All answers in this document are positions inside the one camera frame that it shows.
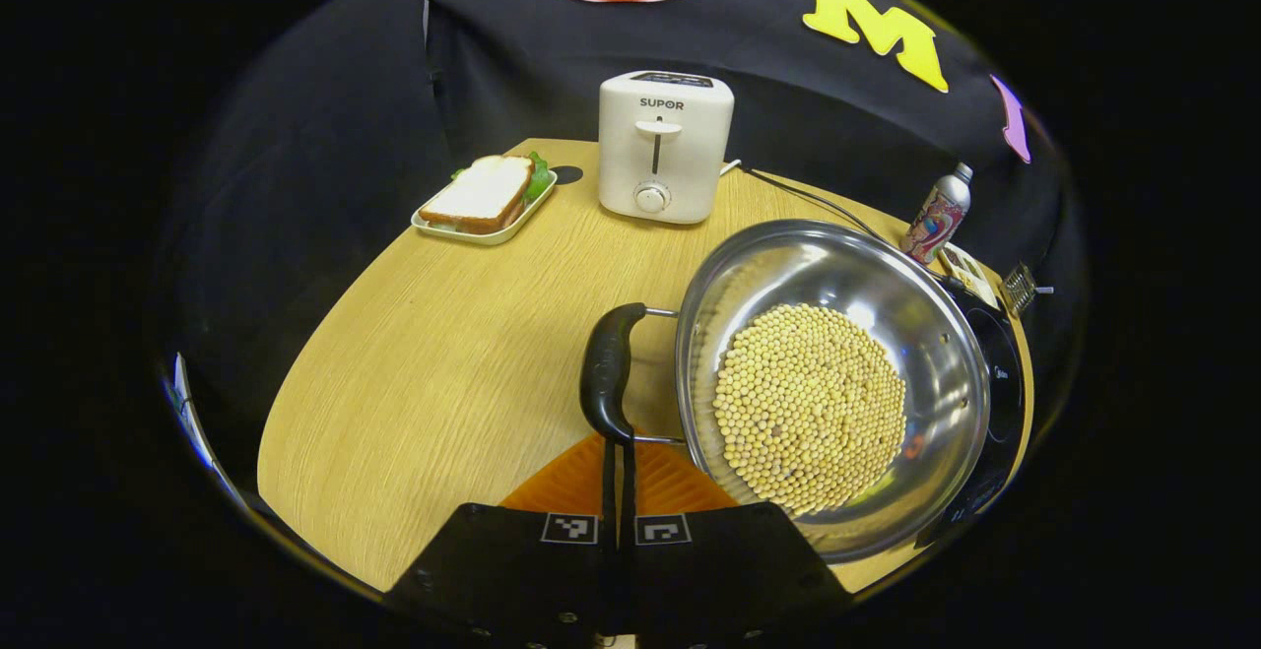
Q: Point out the pile of soybeans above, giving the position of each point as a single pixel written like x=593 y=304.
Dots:
x=808 y=403

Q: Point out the white divided dish with beans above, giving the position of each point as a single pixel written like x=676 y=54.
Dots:
x=970 y=275

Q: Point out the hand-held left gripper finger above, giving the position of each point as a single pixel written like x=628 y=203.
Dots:
x=610 y=501
x=628 y=501

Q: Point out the white toaster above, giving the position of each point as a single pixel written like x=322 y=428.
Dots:
x=680 y=166

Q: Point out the sandwich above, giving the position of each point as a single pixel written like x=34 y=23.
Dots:
x=478 y=196

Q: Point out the black induction cooktop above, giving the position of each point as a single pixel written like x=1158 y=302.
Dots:
x=1005 y=373

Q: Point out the metal drink bottle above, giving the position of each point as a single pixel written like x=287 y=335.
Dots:
x=936 y=221

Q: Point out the pale green tray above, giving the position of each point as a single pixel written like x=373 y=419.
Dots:
x=512 y=226

